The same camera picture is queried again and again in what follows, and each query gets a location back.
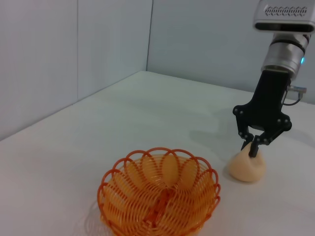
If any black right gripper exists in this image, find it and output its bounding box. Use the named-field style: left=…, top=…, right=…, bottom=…
left=233, top=70, right=293, bottom=158

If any pale peach bun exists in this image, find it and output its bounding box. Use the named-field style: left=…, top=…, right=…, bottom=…
left=227, top=142, right=267, bottom=183

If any orange plastic wire basket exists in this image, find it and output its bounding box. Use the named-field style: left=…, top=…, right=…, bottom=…
left=96, top=147, right=221, bottom=236

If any grey right arm cable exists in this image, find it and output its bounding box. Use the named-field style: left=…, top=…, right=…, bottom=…
left=282, top=91, right=306, bottom=107

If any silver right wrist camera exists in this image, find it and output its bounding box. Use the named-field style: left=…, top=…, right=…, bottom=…
left=253, top=0, right=315, bottom=34

